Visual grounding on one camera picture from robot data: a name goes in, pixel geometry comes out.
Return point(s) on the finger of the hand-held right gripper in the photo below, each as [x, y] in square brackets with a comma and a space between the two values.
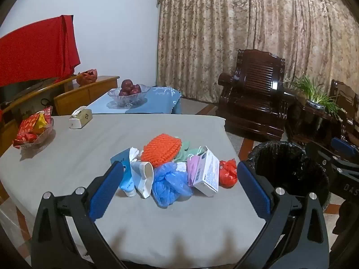
[322, 157]
[340, 145]

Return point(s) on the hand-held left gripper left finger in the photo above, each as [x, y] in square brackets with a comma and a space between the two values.
[108, 185]

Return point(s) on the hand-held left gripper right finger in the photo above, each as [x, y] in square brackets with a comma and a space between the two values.
[255, 190]

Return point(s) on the bin with black bag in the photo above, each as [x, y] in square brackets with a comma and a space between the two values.
[286, 168]

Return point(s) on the blue plastic bag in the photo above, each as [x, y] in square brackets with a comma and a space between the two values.
[168, 185]

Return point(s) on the blue cream tube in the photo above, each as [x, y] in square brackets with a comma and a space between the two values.
[127, 186]

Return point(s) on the blue card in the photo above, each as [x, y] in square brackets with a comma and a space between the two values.
[122, 157]

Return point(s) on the small red plastic bag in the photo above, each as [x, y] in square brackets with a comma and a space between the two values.
[227, 173]

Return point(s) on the dark wooden side table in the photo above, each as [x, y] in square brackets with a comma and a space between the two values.
[305, 123]

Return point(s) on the white paper cup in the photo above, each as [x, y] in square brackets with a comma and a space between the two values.
[145, 173]

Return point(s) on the large crumpled white tissue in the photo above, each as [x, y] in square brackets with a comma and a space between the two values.
[134, 154]

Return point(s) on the dark wooden armchair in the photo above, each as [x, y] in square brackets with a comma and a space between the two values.
[345, 95]
[252, 95]

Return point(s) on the white medicine box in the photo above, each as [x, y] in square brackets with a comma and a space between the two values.
[207, 173]

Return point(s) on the potted green plant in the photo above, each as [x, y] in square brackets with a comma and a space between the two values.
[315, 95]

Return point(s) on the orange knitted pouch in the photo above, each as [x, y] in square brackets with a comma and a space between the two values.
[160, 150]

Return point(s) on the pink face mask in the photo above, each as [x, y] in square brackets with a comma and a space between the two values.
[193, 171]

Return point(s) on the white tissue box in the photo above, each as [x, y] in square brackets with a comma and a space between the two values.
[82, 118]

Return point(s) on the green rubber glove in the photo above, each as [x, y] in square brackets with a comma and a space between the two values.
[188, 151]

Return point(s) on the glass snack dish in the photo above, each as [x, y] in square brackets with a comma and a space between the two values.
[40, 141]

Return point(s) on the glass fruit bowl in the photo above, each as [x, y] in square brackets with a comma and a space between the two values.
[129, 98]

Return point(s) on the yellow snack packet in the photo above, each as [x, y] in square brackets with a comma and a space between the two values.
[41, 120]

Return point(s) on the red apple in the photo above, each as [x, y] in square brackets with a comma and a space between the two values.
[123, 92]
[136, 89]
[127, 84]

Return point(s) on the light wooden cabinet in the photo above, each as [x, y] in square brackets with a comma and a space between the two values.
[84, 89]

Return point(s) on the blue tablecloth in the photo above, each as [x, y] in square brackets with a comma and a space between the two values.
[160, 101]

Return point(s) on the red patterned snack packet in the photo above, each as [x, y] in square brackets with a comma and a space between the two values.
[28, 126]

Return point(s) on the large red plastic bag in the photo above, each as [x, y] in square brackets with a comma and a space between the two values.
[87, 77]

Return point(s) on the black television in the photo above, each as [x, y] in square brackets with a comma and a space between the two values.
[16, 92]

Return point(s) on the red cloth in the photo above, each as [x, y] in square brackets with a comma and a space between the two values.
[36, 47]

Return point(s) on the beige patterned curtain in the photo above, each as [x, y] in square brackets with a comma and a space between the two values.
[210, 33]

